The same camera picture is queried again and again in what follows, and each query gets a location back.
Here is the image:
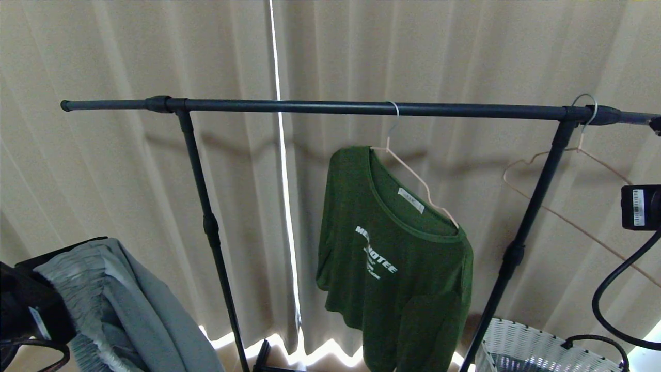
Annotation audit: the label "beige curtain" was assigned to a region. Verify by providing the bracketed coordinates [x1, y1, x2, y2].
[0, 0, 661, 362]

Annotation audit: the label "white laundry basket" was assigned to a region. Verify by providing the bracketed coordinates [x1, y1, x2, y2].
[475, 318, 631, 372]

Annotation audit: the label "black clothes rack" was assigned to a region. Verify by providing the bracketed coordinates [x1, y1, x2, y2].
[60, 95, 661, 372]

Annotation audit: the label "black cable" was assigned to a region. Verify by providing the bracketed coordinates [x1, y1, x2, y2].
[592, 230, 661, 352]

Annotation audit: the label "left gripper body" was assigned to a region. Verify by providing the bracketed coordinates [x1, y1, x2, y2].
[0, 261, 78, 346]

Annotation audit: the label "pink clothes hanger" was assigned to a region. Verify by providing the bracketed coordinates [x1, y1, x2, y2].
[503, 93, 661, 290]
[371, 101, 459, 229]

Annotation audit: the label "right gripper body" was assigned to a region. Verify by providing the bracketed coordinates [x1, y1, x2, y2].
[621, 184, 661, 231]

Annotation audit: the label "pale grey shorts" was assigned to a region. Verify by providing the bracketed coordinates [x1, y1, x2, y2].
[34, 239, 225, 372]

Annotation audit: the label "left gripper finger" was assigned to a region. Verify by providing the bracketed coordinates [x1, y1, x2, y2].
[15, 237, 109, 272]

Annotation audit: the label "green printed t-shirt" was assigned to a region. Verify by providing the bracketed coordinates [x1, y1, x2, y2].
[316, 146, 474, 372]

